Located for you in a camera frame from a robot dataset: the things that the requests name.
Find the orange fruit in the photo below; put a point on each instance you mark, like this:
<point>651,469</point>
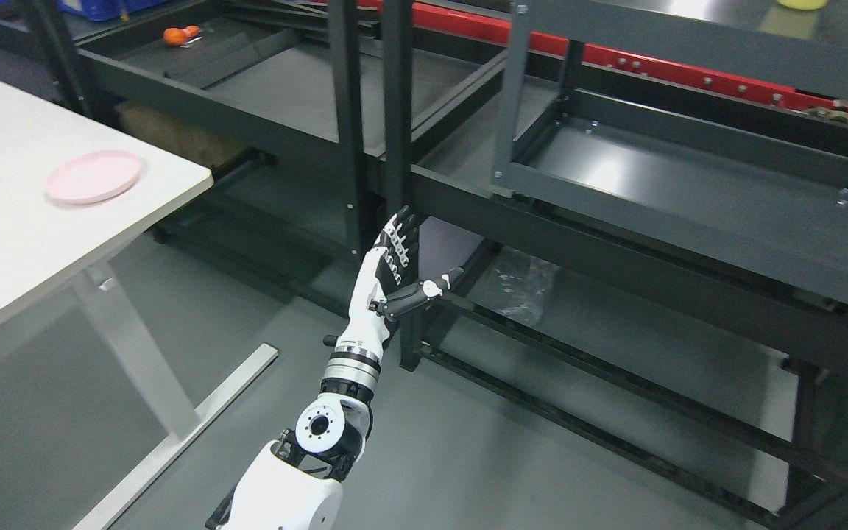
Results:
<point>180,36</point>

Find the yellow plastic cup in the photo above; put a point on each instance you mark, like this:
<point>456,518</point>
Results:
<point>803,5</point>

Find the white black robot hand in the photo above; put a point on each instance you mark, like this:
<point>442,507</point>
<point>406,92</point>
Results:
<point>385,289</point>

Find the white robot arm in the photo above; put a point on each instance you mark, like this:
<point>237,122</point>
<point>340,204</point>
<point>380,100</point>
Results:
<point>295,481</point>

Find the grey metal shelf unit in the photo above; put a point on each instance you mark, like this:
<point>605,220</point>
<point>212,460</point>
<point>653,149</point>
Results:
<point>634,113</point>

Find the pink plastic plate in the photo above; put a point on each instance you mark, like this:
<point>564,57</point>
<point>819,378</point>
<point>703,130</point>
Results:
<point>94,177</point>

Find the white table right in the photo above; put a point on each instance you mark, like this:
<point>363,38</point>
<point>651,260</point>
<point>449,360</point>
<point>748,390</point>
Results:
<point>91,412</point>

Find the blue plastic crate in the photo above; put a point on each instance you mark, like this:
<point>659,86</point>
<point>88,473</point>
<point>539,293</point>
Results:
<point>102,10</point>

